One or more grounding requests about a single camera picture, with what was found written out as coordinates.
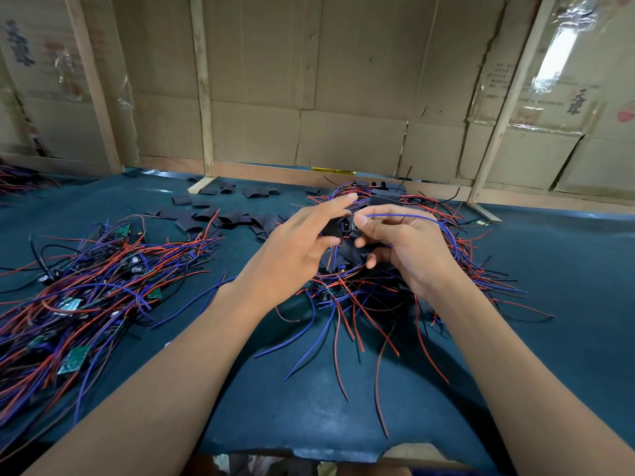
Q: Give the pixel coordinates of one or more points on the thin wooden post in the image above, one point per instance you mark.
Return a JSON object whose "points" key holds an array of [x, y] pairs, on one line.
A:
{"points": [[202, 84]]}

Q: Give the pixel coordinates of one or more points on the wide wooden post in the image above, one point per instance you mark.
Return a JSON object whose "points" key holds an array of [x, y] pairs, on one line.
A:
{"points": [[92, 84]]}

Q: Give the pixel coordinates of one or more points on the person's right hand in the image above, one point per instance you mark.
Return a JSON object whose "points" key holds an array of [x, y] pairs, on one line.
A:
{"points": [[422, 253]]}

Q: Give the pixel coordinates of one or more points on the pale slanted wooden post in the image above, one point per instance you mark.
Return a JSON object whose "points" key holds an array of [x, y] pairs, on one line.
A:
{"points": [[511, 94]]}

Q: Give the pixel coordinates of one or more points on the pile of sleeved wired boards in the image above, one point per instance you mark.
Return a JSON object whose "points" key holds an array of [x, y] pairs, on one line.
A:
{"points": [[476, 262]]}

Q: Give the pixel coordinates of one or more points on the clear plastic sheet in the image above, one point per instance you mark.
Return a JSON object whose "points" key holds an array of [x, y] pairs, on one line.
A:
{"points": [[556, 54]]}

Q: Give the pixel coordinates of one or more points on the pile of black sleeve pieces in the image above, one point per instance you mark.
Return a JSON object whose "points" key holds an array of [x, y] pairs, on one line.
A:
{"points": [[188, 225]]}

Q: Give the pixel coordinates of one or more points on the person's left hand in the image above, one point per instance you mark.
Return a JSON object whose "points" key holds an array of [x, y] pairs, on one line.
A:
{"points": [[293, 258]]}

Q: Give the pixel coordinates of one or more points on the yellow strip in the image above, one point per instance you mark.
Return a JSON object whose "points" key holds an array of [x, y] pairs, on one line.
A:
{"points": [[332, 170]]}

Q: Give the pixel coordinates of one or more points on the person's left forearm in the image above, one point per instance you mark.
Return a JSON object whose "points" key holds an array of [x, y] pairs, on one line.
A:
{"points": [[139, 401]]}

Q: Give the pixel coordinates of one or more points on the pile of unsleeved wired boards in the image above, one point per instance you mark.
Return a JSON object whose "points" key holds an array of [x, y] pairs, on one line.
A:
{"points": [[69, 302]]}

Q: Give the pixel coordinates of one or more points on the wooden ledge board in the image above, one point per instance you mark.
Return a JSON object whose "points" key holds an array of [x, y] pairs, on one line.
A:
{"points": [[556, 200]]}

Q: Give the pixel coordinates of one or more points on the tan cardboard flap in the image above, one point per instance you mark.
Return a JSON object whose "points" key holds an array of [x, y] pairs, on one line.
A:
{"points": [[412, 453]]}

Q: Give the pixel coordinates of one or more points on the person's right forearm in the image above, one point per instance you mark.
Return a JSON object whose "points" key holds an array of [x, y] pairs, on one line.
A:
{"points": [[536, 391]]}

